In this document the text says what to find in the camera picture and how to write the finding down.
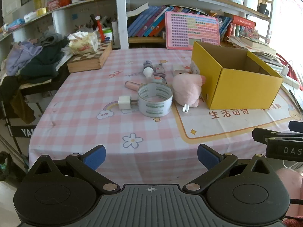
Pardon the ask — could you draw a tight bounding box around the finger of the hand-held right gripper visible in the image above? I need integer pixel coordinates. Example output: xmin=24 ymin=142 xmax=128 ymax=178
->
xmin=252 ymin=128 xmax=303 ymax=145
xmin=288 ymin=120 xmax=303 ymax=133

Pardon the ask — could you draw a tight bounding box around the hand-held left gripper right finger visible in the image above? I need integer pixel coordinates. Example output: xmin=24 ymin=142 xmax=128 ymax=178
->
xmin=183 ymin=144 xmax=276 ymax=193

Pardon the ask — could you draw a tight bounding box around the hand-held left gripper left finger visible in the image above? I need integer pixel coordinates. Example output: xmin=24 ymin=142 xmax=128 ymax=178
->
xmin=28 ymin=145 xmax=120 ymax=193

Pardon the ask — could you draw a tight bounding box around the yellow cardboard box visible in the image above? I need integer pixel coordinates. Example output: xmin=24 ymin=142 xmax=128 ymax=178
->
xmin=191 ymin=41 xmax=284 ymax=110

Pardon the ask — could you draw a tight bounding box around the white charger plug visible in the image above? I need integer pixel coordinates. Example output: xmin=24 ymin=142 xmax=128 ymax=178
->
xmin=118 ymin=96 xmax=139 ymax=110

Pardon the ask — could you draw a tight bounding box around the pink plush toy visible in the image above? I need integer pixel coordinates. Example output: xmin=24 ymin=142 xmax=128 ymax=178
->
xmin=172 ymin=74 xmax=206 ymax=113

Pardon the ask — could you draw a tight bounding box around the clear tape roll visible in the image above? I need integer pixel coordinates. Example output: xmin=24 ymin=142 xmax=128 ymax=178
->
xmin=137 ymin=83 xmax=174 ymax=117

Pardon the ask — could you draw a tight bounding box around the pink lip balm tube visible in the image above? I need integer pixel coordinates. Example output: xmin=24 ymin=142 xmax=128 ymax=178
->
xmin=125 ymin=81 xmax=143 ymax=91

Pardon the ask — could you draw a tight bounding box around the small white box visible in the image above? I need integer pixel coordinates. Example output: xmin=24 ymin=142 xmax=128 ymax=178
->
xmin=172 ymin=64 xmax=190 ymax=77

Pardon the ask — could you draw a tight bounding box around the white bottle purple label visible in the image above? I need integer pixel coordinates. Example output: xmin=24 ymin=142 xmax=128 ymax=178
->
xmin=143 ymin=60 xmax=154 ymax=80

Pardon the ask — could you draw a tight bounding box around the grey staple box red label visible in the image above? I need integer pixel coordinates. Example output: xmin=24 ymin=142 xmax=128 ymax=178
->
xmin=155 ymin=63 xmax=166 ymax=76

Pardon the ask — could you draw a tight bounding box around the pink checked tablecloth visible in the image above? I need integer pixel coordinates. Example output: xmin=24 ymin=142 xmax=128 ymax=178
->
xmin=28 ymin=48 xmax=303 ymax=181

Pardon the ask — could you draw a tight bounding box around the white power strip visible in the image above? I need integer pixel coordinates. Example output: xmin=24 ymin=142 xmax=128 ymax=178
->
xmin=280 ymin=74 xmax=303 ymax=87

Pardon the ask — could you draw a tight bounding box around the red cloth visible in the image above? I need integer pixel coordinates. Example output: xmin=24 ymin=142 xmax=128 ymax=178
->
xmin=276 ymin=53 xmax=303 ymax=82

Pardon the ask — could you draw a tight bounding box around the stack of papers and books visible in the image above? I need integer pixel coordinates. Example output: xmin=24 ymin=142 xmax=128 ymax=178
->
xmin=227 ymin=34 xmax=284 ymax=72

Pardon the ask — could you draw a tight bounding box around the wooden chessboard box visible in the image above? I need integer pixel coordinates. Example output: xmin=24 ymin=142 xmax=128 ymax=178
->
xmin=67 ymin=41 xmax=113 ymax=73

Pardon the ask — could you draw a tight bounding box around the pile of clothes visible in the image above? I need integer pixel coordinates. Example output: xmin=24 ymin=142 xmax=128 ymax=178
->
xmin=20 ymin=37 xmax=70 ymax=84

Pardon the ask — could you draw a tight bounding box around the red thick dictionary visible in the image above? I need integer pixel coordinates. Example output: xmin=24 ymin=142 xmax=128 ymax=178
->
xmin=231 ymin=15 xmax=256 ymax=28

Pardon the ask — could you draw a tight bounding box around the floral tissue pack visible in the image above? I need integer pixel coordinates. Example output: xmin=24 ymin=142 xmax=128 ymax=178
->
xmin=67 ymin=31 xmax=99 ymax=55

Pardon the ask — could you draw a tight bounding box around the small black box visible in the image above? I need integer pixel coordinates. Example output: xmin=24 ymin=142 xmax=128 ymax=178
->
xmin=258 ymin=3 xmax=270 ymax=16

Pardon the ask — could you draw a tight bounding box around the green lidded white jar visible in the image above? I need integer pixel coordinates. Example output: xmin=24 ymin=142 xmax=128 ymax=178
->
xmin=102 ymin=28 xmax=114 ymax=41

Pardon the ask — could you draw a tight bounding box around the lilac garment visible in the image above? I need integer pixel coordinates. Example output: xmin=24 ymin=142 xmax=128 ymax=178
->
xmin=6 ymin=41 xmax=43 ymax=76

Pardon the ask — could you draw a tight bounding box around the pink keyboard learning tablet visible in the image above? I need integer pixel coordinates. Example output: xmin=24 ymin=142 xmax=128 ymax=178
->
xmin=165 ymin=11 xmax=219 ymax=51

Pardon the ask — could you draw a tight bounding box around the grey garment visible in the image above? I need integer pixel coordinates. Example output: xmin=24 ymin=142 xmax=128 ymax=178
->
xmin=37 ymin=30 xmax=64 ymax=47

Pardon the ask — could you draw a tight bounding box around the red and white stick toy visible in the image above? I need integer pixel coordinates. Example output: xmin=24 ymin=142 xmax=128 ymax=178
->
xmin=95 ymin=15 xmax=106 ymax=42

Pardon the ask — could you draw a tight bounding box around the row of blue books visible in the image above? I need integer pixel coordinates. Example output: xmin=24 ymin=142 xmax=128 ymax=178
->
xmin=128 ymin=5 xmax=166 ymax=38

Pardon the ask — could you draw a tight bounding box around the pink wall poster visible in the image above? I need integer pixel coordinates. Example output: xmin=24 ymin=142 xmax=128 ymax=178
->
xmin=279 ymin=0 xmax=303 ymax=30

